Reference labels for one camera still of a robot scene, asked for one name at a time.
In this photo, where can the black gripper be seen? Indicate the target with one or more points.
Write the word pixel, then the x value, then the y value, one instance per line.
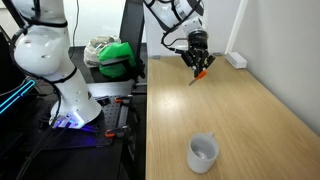
pixel 197 52

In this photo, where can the orange grey marker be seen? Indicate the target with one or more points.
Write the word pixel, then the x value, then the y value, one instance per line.
pixel 201 75

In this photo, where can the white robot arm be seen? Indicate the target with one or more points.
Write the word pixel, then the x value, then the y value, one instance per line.
pixel 40 48

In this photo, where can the white mug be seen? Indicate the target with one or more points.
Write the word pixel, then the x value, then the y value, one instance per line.
pixel 203 151

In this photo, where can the white power strip box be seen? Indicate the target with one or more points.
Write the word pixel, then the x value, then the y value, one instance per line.
pixel 236 60

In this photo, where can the green bag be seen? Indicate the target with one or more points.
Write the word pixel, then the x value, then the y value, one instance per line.
pixel 112 57

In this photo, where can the orange black clamp far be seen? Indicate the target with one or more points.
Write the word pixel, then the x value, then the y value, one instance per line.
pixel 123 99

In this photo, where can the orange black clamp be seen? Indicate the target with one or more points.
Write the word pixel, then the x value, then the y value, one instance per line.
pixel 123 99
pixel 119 131

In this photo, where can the orange black clamp near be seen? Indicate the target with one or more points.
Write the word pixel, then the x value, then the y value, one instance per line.
pixel 119 131

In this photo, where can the white plastic bag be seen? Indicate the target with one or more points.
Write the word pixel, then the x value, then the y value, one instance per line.
pixel 95 46

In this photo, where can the black monitor post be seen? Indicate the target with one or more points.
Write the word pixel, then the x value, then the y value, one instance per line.
pixel 131 31

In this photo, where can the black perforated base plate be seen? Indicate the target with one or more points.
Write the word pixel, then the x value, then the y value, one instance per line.
pixel 67 133

